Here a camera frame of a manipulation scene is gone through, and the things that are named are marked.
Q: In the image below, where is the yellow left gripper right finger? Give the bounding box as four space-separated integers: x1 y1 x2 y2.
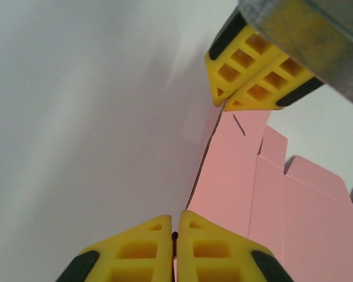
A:
176 209 295 282

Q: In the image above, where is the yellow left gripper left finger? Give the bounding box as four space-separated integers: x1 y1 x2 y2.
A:
56 214 174 282

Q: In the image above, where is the pink paper box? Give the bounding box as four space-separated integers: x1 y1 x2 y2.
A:
172 108 353 282

